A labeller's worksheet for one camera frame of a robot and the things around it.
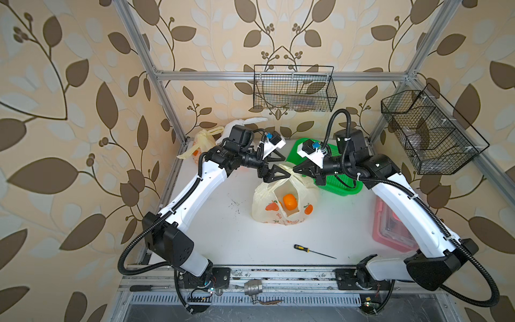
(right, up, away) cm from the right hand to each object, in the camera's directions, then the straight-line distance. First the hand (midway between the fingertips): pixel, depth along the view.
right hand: (295, 167), depth 67 cm
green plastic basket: (+11, -5, -7) cm, 14 cm away
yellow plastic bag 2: (-9, -12, +3) cm, 15 cm away
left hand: (-4, +1, +1) cm, 4 cm away
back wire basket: (+4, +38, +29) cm, 48 cm away
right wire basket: (+54, +11, +7) cm, 55 cm away
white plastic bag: (-23, +22, +34) cm, 46 cm away
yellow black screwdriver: (+7, -34, +14) cm, 37 cm away
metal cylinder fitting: (-14, -42, +3) cm, 45 cm away
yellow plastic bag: (-39, +11, +25) cm, 48 cm away
